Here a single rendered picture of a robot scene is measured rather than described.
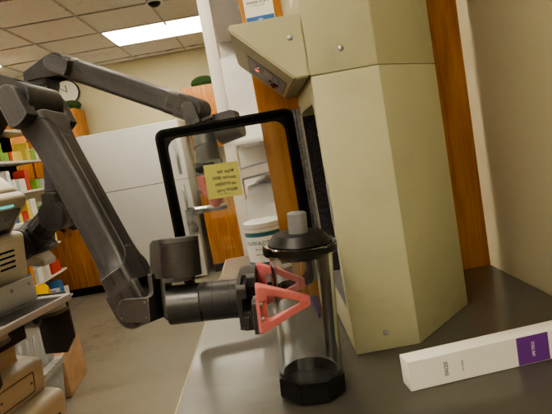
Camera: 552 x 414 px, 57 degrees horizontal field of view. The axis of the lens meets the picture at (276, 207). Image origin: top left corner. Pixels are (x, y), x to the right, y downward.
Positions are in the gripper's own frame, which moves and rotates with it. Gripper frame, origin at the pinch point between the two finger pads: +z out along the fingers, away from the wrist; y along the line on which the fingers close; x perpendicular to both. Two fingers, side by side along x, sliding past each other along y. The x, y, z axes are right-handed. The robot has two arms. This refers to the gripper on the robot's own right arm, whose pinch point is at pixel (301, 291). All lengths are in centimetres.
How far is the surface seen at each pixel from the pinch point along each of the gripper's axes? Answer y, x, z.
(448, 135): 48, -18, 40
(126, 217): 495, 51, -168
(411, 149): 15.4, -18.1, 21.9
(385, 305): 9.9, 7.2, 14.2
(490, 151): 47, -14, 49
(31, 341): 191, 72, -139
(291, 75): 11.1, -32.1, 2.3
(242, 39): 10.9, -38.4, -4.8
